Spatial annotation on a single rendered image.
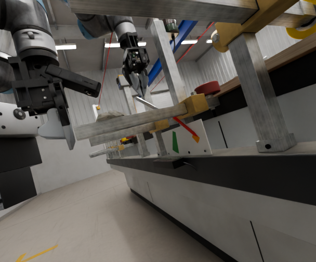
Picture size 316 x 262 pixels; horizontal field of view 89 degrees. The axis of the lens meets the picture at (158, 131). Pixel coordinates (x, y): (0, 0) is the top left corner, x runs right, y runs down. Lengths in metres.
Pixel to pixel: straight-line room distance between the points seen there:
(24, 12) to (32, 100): 0.18
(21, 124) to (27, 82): 0.22
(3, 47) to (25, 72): 0.47
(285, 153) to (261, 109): 0.08
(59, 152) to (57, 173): 0.90
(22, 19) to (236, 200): 0.64
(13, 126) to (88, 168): 7.59
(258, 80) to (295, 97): 0.23
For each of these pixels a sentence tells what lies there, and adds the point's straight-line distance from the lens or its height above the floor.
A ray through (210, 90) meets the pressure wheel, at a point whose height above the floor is 0.88.
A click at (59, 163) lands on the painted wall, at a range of 8.24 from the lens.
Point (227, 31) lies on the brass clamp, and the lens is 0.38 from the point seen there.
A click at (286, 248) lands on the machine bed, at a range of 0.80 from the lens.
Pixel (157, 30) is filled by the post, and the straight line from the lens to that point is 0.62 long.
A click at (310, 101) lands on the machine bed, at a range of 0.55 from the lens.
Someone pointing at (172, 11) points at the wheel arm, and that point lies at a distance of 0.25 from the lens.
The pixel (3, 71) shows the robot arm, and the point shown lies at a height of 1.20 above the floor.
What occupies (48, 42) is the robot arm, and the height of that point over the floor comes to 1.05.
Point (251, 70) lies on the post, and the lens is 0.35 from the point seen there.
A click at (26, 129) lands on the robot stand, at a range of 0.61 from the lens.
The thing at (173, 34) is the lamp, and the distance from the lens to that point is 0.65.
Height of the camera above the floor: 0.78
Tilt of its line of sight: 3 degrees up
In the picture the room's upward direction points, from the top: 17 degrees counter-clockwise
